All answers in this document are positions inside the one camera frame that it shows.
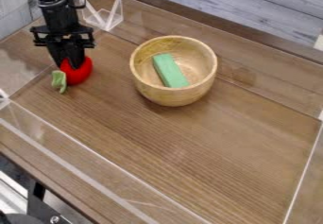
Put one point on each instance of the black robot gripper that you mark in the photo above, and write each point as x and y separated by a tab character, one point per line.
62	28

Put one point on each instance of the red plush strawberry toy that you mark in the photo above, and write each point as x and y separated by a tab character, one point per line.
66	76

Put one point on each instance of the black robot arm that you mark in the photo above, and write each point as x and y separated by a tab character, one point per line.
62	35

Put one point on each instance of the green rectangular block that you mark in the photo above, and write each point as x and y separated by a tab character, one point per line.
168	71

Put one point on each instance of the light wooden bowl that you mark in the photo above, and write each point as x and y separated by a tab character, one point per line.
196	61

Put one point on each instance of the clear acrylic corner bracket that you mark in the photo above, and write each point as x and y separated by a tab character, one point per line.
104	19

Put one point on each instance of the clear acrylic tray wall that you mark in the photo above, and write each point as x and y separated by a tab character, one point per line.
96	186

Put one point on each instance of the black table leg bracket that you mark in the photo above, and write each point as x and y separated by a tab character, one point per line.
38	209

